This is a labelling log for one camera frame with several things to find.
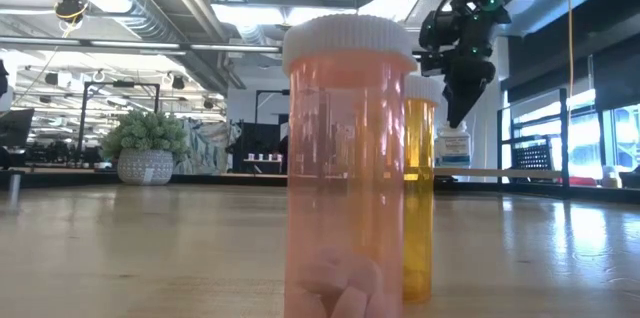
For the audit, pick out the dark computer monitor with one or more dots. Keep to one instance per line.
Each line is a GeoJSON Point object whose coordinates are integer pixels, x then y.
{"type": "Point", "coordinates": [15, 128]}

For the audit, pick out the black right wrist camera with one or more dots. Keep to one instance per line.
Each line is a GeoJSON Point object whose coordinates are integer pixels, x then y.
{"type": "Point", "coordinates": [437, 38]}

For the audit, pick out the black mesh crate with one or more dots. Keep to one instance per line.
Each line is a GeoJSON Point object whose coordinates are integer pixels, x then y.
{"type": "Point", "coordinates": [532, 158]}

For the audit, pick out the large white bottle blue label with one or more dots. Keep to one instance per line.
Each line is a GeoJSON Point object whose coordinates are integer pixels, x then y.
{"type": "Point", "coordinates": [452, 150]}

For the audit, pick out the black stand frame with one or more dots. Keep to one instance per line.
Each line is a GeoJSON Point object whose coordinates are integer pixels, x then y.
{"type": "Point", "coordinates": [270, 91]}

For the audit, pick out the green succulent in grey pot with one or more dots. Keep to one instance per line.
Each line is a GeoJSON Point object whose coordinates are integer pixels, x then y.
{"type": "Point", "coordinates": [145, 133]}

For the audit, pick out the small amber pill bottle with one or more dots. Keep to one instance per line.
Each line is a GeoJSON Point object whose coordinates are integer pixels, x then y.
{"type": "Point", "coordinates": [420, 183]}

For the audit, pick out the black metal rack frame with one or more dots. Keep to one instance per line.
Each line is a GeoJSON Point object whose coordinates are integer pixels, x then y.
{"type": "Point", "coordinates": [120, 84]}

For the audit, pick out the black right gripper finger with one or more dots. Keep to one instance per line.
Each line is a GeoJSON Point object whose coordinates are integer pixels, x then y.
{"type": "Point", "coordinates": [460, 103]}

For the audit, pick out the small pink pill bottle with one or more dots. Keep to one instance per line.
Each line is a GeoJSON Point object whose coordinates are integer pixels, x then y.
{"type": "Point", "coordinates": [345, 158]}

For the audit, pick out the grey patterned cover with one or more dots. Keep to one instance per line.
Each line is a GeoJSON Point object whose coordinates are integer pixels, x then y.
{"type": "Point", "coordinates": [210, 145]}

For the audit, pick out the black ceiling camera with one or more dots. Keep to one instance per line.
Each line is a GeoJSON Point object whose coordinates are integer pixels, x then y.
{"type": "Point", "coordinates": [70, 8]}

